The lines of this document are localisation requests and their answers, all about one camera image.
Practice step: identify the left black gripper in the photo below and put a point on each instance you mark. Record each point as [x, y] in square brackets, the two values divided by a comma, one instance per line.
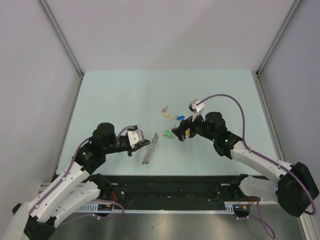
[146, 142]

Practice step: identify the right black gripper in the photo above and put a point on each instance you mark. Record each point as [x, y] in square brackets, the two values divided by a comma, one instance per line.
[180, 131]

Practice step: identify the green tag key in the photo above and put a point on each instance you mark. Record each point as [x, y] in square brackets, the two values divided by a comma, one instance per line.
[168, 134]

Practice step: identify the metal ring key organizer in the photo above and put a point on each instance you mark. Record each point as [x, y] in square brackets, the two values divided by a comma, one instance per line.
[151, 149]

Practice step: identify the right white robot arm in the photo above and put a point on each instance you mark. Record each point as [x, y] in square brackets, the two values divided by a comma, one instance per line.
[289, 185]

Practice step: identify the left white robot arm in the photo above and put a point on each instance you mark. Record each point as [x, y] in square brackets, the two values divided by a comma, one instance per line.
[76, 186]

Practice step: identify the blue tag key far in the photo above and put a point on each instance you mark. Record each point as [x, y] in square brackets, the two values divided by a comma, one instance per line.
[178, 117]

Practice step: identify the yellow tag key far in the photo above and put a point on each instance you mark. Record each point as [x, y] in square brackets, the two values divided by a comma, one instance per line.
[165, 112]

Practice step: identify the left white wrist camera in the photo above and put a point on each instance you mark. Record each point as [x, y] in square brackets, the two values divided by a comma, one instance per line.
[134, 135]

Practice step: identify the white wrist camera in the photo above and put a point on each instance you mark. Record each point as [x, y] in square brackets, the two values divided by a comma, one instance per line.
[134, 135]
[196, 107]

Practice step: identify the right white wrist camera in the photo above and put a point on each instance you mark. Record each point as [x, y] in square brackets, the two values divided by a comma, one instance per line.
[196, 107]

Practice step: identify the grey slotted cable duct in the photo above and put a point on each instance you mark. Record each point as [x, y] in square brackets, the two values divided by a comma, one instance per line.
[92, 208]

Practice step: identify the right aluminium rail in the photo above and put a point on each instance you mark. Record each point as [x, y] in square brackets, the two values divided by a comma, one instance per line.
[268, 116]

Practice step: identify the left aluminium frame post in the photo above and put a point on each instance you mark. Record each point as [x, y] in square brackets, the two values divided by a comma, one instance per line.
[56, 28]

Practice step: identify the aluminium frame post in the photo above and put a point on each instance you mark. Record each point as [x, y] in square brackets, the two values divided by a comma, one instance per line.
[278, 36]
[56, 28]

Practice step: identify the right aluminium frame post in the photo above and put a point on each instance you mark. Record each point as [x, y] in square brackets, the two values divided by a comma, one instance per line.
[278, 36]

